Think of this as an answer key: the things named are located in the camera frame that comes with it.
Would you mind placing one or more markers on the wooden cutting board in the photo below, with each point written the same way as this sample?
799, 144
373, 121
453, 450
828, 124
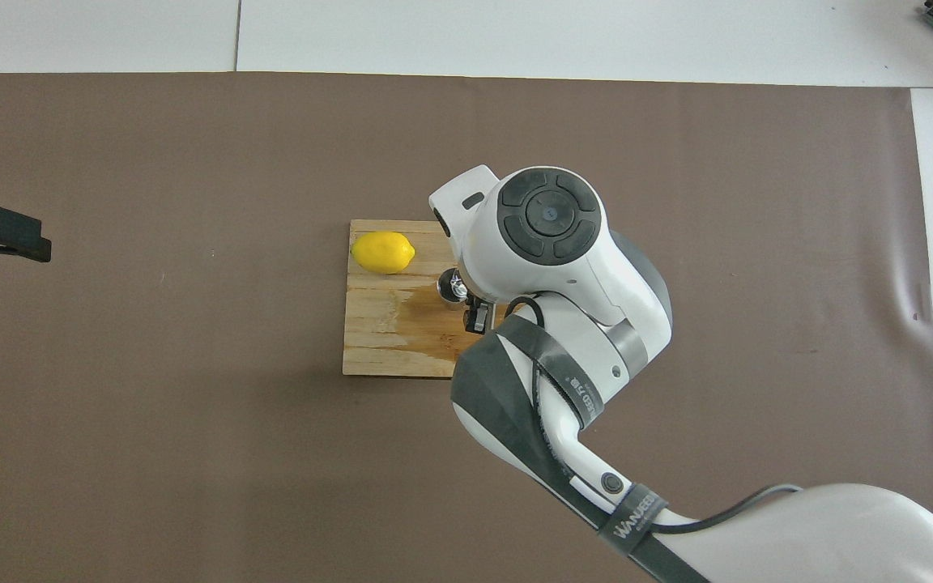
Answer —
385, 324

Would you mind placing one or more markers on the steel double jigger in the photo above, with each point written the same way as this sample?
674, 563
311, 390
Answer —
446, 291

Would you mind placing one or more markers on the yellow lemon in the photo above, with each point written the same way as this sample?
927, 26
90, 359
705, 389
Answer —
383, 253

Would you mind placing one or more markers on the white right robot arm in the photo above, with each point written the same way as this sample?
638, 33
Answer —
547, 243

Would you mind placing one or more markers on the brown paper table mat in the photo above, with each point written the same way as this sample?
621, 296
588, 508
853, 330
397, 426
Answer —
191, 445

